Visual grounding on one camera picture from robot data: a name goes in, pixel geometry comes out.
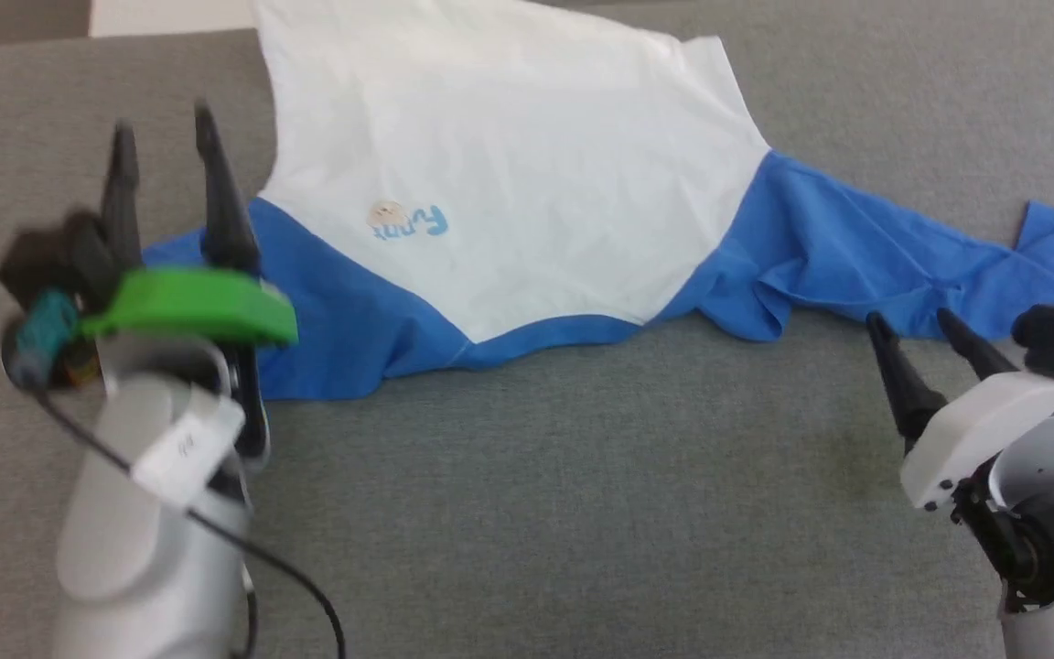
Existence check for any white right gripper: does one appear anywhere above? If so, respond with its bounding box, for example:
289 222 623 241
866 308 1054 512

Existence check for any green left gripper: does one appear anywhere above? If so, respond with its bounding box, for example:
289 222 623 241
79 103 300 348

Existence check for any blue and white t-shirt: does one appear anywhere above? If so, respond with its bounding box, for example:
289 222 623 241
141 0 1054 404

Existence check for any white box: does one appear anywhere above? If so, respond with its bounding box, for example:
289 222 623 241
90 0 258 38

